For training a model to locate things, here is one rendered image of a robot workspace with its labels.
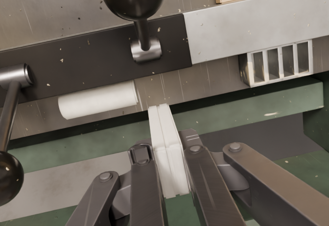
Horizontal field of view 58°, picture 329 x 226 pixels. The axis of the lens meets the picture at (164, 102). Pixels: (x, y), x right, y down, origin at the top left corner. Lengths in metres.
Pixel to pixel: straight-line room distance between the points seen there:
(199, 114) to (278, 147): 1.81
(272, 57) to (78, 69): 0.20
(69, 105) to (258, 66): 0.21
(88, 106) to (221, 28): 0.15
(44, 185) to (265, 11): 2.93
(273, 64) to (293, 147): 1.79
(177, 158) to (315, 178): 0.31
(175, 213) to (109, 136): 0.13
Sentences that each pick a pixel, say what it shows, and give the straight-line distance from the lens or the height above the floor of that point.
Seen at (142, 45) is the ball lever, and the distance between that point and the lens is 0.26.
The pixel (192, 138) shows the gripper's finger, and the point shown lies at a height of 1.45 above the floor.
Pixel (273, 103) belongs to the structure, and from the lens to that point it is 0.44.
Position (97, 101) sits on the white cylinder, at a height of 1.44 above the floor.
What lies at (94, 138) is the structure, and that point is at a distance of 0.42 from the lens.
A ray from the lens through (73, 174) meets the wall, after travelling 3.17.
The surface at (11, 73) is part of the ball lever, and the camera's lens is 0.29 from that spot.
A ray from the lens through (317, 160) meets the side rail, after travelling 0.49.
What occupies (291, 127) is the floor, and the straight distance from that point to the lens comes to 2.06.
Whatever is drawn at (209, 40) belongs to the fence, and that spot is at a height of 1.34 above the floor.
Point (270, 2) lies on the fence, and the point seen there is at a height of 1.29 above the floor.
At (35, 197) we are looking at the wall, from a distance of 3.16.
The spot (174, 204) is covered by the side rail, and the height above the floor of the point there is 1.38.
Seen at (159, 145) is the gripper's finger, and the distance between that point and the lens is 0.15.
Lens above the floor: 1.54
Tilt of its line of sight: 30 degrees down
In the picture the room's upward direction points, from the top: 113 degrees counter-clockwise
